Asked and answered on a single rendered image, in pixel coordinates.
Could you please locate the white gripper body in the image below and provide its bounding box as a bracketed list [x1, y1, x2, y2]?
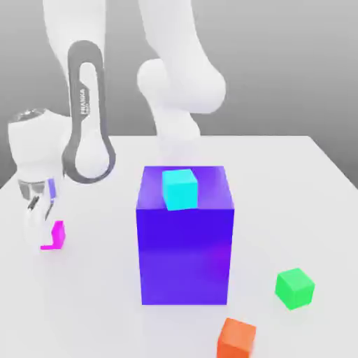
[22, 195, 57, 251]

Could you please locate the small magenta cube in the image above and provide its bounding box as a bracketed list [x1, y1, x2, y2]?
[40, 220, 66, 250]

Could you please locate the small cyan cube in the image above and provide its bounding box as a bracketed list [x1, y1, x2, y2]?
[162, 168, 199, 211]

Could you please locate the small orange cube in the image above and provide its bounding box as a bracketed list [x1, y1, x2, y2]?
[216, 317, 257, 358]

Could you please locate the small green cube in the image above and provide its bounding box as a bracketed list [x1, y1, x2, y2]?
[274, 267, 316, 311]

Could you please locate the large blue box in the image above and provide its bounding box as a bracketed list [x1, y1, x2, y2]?
[135, 165, 235, 306]

